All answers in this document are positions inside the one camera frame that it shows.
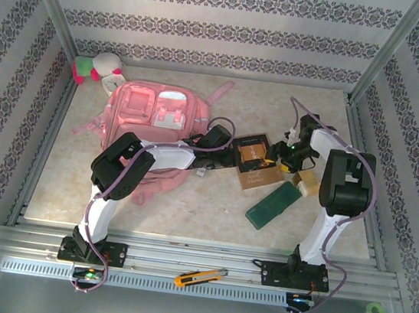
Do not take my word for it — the aluminium frame post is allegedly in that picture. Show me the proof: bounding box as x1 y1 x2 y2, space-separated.
8 0 88 67
345 0 419 114

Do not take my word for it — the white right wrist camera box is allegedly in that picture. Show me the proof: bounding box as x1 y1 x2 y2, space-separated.
286 127 300 148

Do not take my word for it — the orange utility knife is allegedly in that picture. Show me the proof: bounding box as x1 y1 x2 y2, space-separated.
172 262 230 294

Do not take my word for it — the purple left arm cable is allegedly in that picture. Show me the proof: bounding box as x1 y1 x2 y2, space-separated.
67 99 237 311

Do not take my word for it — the white pink green plush toy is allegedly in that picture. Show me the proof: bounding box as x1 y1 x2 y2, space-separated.
70 48 126 92

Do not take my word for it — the aluminium mounting rail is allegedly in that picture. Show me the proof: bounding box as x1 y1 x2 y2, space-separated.
0 212 404 308

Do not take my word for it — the pink backpack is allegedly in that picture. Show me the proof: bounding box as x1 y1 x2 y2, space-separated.
63 61 236 216

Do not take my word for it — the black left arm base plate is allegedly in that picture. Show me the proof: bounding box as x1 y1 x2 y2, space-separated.
56 235 130 270

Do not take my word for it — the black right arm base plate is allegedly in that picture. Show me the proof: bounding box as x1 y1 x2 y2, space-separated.
257 258 334 296

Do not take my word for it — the slotted grey cable duct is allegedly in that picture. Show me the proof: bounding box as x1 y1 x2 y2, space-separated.
0 254 290 310

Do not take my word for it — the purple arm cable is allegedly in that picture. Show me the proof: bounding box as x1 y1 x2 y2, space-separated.
67 99 237 311
261 96 389 313

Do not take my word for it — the green pencil case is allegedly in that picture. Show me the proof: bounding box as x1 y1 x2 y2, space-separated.
244 176 303 235

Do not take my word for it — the brown cardboard box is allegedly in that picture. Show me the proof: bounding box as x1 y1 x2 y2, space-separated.
226 129 290 196

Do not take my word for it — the aluminium side rail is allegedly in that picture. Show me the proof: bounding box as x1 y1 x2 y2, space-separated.
324 93 410 272
6 57 80 233

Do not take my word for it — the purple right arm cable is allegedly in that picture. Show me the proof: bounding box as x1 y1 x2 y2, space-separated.
261 96 389 313

